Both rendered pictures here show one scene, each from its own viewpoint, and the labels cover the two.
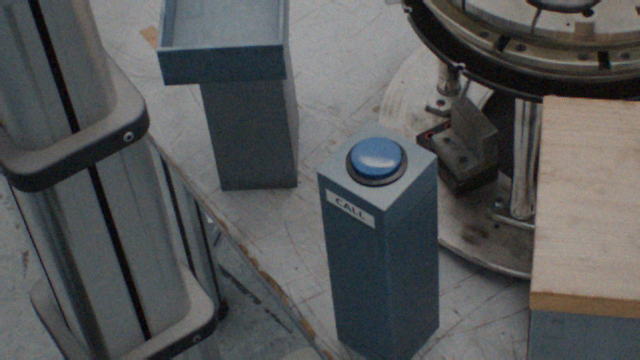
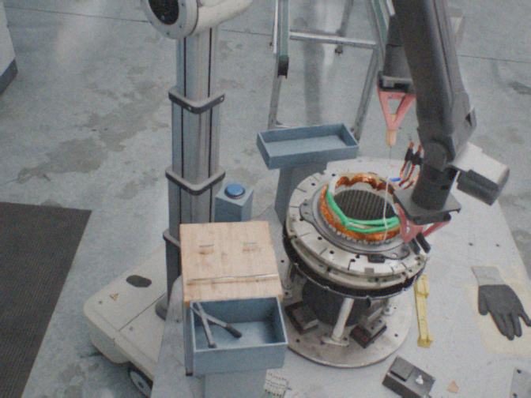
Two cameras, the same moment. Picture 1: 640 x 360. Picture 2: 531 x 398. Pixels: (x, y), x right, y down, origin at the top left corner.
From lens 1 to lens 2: 0.97 m
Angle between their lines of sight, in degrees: 42
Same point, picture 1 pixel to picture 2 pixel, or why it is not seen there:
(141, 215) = (189, 137)
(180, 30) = (280, 143)
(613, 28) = (295, 227)
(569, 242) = (202, 231)
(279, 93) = (288, 189)
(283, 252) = not seen: hidden behind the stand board
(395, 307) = not seen: hidden behind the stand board
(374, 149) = (236, 188)
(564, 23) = (293, 213)
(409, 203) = (227, 207)
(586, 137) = (250, 233)
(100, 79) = (193, 88)
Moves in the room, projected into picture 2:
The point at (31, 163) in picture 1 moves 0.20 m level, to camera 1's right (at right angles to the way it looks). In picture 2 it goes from (171, 91) to (197, 140)
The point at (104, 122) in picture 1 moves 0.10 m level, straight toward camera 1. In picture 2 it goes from (190, 100) to (152, 111)
